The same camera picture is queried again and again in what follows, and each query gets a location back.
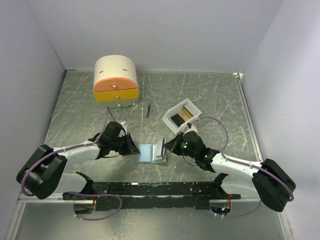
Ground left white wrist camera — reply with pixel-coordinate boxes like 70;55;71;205
119;121;129;137

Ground blue pen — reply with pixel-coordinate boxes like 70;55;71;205
146;101;152;119

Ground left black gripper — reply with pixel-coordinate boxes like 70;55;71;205
110;132;141;156

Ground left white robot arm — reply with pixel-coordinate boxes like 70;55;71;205
16;121;140;200

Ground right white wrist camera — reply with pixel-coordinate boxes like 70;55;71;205
185;122;198;134

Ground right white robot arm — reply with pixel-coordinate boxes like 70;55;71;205
164;131;296;212

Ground white plastic tray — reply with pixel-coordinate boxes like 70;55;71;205
162;98;202;135

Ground black base bar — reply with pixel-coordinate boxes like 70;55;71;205
62;181;242;212

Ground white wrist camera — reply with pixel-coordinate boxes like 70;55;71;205
185;122;198;134
119;121;129;137

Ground mint green card holder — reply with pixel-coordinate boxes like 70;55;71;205
137;143;167;164

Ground beige mini drawer cabinet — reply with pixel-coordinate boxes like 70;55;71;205
92;55;140;109

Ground black credit card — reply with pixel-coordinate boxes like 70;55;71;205
170;113;186;127

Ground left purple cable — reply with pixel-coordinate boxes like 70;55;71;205
21;106;116;197

